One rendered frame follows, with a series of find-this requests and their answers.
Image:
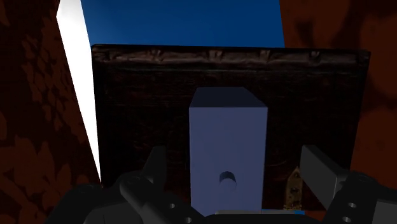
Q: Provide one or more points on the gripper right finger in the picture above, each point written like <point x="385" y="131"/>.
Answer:
<point x="322" y="176"/>

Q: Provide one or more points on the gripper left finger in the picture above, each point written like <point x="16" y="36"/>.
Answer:
<point x="145" y="195"/>

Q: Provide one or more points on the dark wooden chest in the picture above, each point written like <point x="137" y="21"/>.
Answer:
<point x="139" y="124"/>

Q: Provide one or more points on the pale purple rectangular box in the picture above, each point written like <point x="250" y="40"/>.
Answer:
<point x="228" y="142"/>

